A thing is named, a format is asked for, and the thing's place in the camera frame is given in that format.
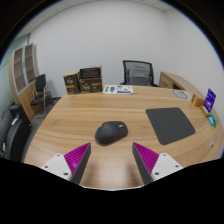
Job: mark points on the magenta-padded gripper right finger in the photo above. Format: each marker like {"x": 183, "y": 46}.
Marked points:
{"x": 164, "y": 164}

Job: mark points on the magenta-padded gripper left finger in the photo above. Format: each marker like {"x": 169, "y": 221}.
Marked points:
{"x": 59, "y": 164}

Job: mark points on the black computer mouse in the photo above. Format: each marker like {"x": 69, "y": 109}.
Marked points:
{"x": 110, "y": 132}

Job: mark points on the dark grey mouse pad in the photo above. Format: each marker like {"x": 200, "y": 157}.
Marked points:
{"x": 170, "y": 125}

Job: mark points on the black leather office chair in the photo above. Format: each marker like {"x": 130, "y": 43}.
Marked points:
{"x": 15, "y": 136}

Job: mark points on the green packet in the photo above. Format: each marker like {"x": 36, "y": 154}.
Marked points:
{"x": 214, "y": 120}

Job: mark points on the small yellow box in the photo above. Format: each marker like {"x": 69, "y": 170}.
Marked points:
{"x": 205, "y": 112}

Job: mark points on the small orange-brown box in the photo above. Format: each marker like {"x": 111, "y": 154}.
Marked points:
{"x": 197, "y": 100}

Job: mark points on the round white printed disc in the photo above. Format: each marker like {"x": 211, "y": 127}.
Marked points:
{"x": 181, "y": 94}

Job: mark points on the black visitor chair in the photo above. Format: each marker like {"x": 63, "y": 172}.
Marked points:
{"x": 40, "y": 90}

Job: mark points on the small brown cardboard box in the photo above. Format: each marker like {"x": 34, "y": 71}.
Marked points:
{"x": 71, "y": 83}

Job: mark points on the wooden side desk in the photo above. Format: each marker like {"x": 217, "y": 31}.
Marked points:
{"x": 176, "y": 81}

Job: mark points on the green and purple printed sheet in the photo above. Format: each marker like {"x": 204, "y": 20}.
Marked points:
{"x": 117, "y": 89}

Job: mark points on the wooden shelf unit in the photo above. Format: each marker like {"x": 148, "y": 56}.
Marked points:
{"x": 22, "y": 80}

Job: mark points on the black mesh office chair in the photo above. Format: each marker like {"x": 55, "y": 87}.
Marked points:
{"x": 138, "y": 74}

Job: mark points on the dark open-top carton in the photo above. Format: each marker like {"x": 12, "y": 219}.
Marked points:
{"x": 90, "y": 72}

